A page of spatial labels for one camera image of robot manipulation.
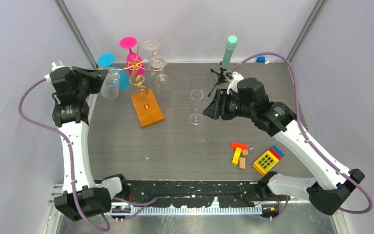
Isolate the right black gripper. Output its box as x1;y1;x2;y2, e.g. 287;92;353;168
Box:
203;89;255;120

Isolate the clear tumbler wine glass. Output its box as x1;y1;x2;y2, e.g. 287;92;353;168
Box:
101;67;120;99

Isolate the clear champagne flute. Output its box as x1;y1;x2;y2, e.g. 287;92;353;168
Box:
189;89;204;126

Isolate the clear round wine glass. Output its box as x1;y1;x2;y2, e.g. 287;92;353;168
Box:
150;56;170;96

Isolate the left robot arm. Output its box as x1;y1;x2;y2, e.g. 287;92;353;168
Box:
45;66;130;221

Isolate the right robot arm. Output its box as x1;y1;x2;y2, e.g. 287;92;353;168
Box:
203;78;365;215

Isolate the blue wine glass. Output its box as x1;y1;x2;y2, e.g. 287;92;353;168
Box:
97;52;130;91

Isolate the pink wine glass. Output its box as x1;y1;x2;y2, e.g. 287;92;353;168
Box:
119;37;145;77

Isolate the orange wooden rack base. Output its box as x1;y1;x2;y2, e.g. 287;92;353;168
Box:
130;88;165;128

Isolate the clear frosted wine glass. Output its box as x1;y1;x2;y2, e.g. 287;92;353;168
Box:
143;40;160;63

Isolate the orange toy block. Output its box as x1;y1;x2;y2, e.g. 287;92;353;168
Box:
230;142;248;150

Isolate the tan wooden block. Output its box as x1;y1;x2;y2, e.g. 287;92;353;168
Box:
239;157;246;170

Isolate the small blue block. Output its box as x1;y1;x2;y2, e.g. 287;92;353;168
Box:
256;56;266;63

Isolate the green microphone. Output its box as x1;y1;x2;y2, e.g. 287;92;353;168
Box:
221;35;238;70

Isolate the yellow toy calculator block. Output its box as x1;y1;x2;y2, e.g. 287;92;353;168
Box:
252;150;279;176

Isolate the red toy brick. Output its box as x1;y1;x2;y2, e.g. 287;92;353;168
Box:
268;148;282;160

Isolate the blue toy brick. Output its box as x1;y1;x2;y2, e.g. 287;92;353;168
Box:
272;145;284;158

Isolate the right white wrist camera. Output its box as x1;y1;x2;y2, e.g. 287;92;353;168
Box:
225;72;244;95

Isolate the gold wire glass rack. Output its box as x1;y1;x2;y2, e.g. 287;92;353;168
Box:
112;37;168;109

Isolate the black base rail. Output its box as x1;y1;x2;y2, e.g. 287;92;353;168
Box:
51;179;314;217

